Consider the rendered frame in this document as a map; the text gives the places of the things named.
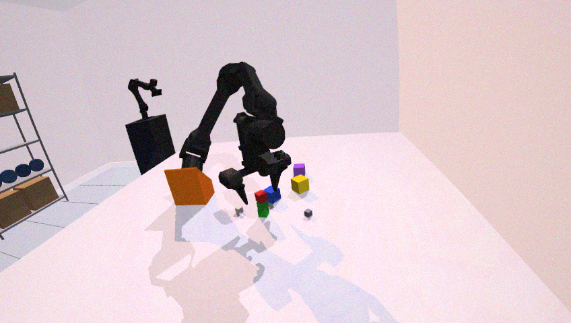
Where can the red block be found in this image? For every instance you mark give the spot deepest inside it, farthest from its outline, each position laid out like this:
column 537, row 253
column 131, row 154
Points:
column 261, row 196

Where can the blue block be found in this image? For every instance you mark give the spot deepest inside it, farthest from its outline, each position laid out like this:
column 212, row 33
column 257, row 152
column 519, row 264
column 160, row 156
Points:
column 272, row 196

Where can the purple cube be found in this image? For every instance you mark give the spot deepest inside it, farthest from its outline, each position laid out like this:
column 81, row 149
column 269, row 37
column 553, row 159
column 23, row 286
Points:
column 299, row 169

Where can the yellow cube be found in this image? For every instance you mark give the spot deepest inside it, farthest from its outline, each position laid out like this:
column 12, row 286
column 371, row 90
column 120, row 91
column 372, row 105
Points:
column 300, row 184

